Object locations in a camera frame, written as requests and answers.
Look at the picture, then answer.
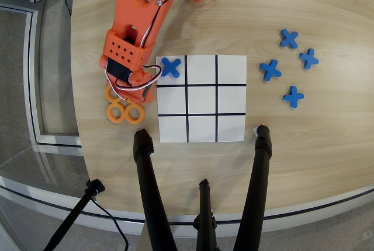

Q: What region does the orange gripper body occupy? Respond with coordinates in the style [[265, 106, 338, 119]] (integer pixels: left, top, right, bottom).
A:
[[98, 55, 159, 104]]

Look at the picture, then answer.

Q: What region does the blue foam cross piece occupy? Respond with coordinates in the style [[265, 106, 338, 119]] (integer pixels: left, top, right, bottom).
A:
[[259, 59, 282, 82], [299, 48, 320, 70], [160, 57, 182, 78], [282, 85, 305, 109], [279, 29, 299, 50]]

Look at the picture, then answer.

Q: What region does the white tic-tac-toe grid sheet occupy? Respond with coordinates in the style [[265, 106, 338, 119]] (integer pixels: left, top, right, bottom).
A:
[[155, 54, 248, 144]]

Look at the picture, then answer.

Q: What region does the thick black tripod leg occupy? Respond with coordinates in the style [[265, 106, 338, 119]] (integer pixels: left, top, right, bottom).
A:
[[133, 128, 179, 251], [233, 124, 273, 251]]

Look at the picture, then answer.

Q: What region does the thin black tripod leg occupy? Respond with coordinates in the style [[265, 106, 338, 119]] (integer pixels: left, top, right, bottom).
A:
[[192, 178, 219, 251]]

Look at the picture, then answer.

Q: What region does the black stand pole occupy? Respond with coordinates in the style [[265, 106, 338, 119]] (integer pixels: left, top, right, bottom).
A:
[[43, 179, 106, 251]]

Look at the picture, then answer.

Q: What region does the white floor frame rail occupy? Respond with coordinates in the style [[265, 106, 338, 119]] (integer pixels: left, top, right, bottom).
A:
[[0, 0, 84, 156]]

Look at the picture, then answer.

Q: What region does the black cable on pole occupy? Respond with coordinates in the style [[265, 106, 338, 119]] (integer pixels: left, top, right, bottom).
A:
[[90, 197, 130, 251]]

